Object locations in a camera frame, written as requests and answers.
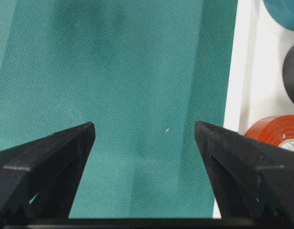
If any teal tape roll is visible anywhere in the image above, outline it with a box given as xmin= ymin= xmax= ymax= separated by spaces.
xmin=263 ymin=0 xmax=294 ymax=31

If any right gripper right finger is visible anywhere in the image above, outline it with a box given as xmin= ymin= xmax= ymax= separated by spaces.
xmin=194 ymin=121 xmax=294 ymax=221

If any red tape roll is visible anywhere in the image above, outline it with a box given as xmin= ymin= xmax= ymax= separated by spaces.
xmin=245 ymin=115 xmax=294 ymax=152

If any white plastic tray case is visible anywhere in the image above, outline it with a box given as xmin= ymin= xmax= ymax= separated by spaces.
xmin=223 ymin=0 xmax=294 ymax=135

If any green table cloth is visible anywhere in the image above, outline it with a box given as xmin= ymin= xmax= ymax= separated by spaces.
xmin=0 ymin=0 xmax=237 ymax=218

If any black tape roll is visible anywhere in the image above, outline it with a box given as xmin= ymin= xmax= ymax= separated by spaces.
xmin=282 ymin=45 xmax=294 ymax=104

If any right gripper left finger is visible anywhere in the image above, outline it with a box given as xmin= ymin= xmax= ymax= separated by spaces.
xmin=0 ymin=122 xmax=95 ymax=221

